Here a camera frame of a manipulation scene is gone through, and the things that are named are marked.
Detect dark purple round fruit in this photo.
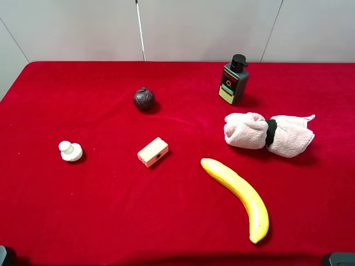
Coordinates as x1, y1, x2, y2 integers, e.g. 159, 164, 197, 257
133, 87, 155, 111

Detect red velvet tablecloth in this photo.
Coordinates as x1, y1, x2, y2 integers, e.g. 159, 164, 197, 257
1, 62, 354, 265

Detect rolled pink towel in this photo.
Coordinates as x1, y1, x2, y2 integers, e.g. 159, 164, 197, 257
224, 112, 315, 158

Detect black base corner right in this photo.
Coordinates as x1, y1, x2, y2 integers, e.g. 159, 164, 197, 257
321, 252, 355, 266

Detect yellow banana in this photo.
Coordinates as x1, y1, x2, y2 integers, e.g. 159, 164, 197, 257
200, 158, 270, 244

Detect beige wooden block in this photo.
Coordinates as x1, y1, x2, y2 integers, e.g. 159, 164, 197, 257
138, 137, 169, 167

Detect black pump soap bottle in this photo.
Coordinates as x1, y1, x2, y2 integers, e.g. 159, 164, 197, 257
219, 54, 249, 105

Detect white mushroom-shaped object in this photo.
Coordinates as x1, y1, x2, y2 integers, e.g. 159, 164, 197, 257
58, 141, 83, 162

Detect black elastic band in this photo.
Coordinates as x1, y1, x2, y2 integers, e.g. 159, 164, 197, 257
265, 119, 277, 146

